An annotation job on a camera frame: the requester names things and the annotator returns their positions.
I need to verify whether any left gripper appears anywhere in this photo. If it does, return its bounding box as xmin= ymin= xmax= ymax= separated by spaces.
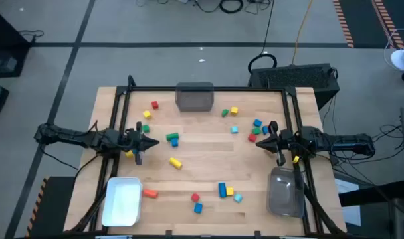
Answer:
xmin=122 ymin=121 xmax=160 ymax=166

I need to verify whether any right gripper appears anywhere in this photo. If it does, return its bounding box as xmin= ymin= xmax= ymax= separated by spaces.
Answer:
xmin=256 ymin=121 xmax=301 ymax=166

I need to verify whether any clear plastic bin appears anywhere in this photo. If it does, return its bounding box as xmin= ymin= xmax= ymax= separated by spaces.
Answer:
xmin=266 ymin=166 xmax=305 ymax=218

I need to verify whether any white plastic tray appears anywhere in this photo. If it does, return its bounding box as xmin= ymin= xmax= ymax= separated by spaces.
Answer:
xmin=101 ymin=176 xmax=144 ymax=228

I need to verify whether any dark grey plastic bin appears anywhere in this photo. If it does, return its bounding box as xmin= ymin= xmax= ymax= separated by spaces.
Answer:
xmin=175 ymin=82 xmax=215 ymax=112

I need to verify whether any black perforated computer case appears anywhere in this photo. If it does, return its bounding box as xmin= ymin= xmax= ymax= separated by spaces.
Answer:
xmin=248 ymin=62 xmax=341 ymax=110

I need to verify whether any white paper sheet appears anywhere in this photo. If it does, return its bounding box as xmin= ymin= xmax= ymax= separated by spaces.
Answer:
xmin=333 ymin=177 xmax=362 ymax=227

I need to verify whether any black mat orange striped edge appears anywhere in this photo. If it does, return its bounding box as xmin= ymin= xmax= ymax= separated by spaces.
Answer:
xmin=332 ymin=0 xmax=404 ymax=50
xmin=25 ymin=175 xmax=77 ymax=238

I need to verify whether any black stand bar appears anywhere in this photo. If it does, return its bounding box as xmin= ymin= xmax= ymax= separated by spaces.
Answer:
xmin=338 ymin=180 xmax=404 ymax=207

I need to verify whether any white round device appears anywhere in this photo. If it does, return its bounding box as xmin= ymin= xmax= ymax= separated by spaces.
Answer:
xmin=389 ymin=48 xmax=404 ymax=72

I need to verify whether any black cabinet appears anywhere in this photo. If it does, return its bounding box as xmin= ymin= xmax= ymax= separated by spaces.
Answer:
xmin=0 ymin=5 xmax=33 ymax=79

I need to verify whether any black metal table frame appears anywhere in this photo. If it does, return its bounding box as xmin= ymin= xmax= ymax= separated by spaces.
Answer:
xmin=68 ymin=74 xmax=348 ymax=237

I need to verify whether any black cable with coil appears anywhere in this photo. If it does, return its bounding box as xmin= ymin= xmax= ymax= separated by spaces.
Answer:
xmin=247 ymin=0 xmax=278 ymax=74

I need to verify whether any yellow cable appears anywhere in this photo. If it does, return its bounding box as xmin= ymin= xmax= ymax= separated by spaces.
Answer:
xmin=290 ymin=0 xmax=314 ymax=66

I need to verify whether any black coiled cable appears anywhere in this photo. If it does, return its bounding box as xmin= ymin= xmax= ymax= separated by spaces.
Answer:
xmin=219 ymin=0 xmax=245 ymax=14

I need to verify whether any black floor cable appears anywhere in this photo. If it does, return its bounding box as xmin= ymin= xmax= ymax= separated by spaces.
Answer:
xmin=18 ymin=29 xmax=45 ymax=43

